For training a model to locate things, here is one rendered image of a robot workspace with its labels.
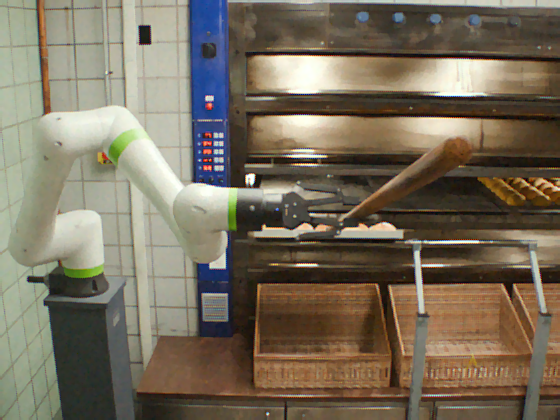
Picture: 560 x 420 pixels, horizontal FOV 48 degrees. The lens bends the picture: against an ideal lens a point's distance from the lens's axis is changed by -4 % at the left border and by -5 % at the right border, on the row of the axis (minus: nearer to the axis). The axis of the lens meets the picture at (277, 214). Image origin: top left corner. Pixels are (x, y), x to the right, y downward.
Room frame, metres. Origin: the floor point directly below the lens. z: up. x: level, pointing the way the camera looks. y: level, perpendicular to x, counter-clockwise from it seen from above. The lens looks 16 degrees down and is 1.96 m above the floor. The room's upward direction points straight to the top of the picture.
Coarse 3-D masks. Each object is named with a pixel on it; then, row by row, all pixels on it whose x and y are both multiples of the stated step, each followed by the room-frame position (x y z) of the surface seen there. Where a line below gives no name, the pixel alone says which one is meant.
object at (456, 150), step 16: (448, 144) 0.59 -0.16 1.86; (464, 144) 0.59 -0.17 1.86; (432, 160) 0.64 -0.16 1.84; (448, 160) 0.59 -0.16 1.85; (464, 160) 0.59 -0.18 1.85; (400, 176) 0.81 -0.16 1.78; (416, 176) 0.72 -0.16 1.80; (432, 176) 0.67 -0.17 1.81; (384, 192) 0.94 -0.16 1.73; (400, 192) 0.84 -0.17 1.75; (368, 208) 1.13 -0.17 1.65
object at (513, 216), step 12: (324, 216) 2.80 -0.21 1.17; (336, 216) 2.80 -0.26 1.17; (372, 216) 2.79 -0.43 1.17; (384, 216) 2.79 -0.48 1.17; (396, 216) 2.79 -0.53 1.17; (408, 216) 2.79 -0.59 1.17; (420, 216) 2.78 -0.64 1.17; (432, 216) 2.78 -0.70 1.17; (444, 216) 2.78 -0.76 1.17; (456, 216) 2.78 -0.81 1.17; (468, 216) 2.78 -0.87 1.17; (480, 216) 2.78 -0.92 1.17; (492, 216) 2.77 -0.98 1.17; (504, 216) 2.77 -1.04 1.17; (516, 216) 2.77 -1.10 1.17; (528, 216) 2.77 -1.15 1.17; (540, 216) 2.77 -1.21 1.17; (552, 216) 2.77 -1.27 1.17
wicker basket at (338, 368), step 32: (288, 288) 2.76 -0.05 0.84; (320, 288) 2.76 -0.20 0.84; (352, 288) 2.76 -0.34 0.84; (256, 320) 2.52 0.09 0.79; (288, 320) 2.72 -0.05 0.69; (320, 320) 2.72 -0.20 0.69; (352, 320) 2.72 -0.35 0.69; (384, 320) 2.51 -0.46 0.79; (256, 352) 2.32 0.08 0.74; (288, 352) 2.61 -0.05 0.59; (320, 352) 2.60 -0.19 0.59; (352, 352) 2.60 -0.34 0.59; (384, 352) 2.42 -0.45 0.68; (256, 384) 2.30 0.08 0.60; (288, 384) 2.30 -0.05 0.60; (320, 384) 2.30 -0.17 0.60; (352, 384) 2.30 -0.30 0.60; (384, 384) 2.30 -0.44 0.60
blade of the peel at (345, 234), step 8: (256, 232) 2.28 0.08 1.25; (264, 232) 2.28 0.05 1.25; (272, 232) 2.28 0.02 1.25; (280, 232) 2.28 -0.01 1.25; (288, 232) 2.28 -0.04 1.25; (344, 232) 2.28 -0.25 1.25; (352, 232) 2.28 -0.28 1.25; (360, 232) 2.28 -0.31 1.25; (368, 232) 2.28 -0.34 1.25; (376, 232) 2.28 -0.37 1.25; (384, 232) 2.28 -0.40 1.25; (392, 232) 2.28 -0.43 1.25; (400, 232) 2.28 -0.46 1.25
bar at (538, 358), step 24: (240, 240) 2.44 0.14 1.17; (264, 240) 2.43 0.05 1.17; (288, 240) 2.43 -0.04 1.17; (312, 240) 2.43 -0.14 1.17; (336, 240) 2.43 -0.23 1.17; (360, 240) 2.43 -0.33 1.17; (384, 240) 2.42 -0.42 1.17; (408, 240) 2.42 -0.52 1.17; (432, 240) 2.42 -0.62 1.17; (456, 240) 2.42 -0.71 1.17; (480, 240) 2.41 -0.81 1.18; (504, 240) 2.41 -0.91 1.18; (528, 240) 2.41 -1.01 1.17; (528, 384) 2.20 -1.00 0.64; (408, 408) 2.21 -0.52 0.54; (528, 408) 2.17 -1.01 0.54
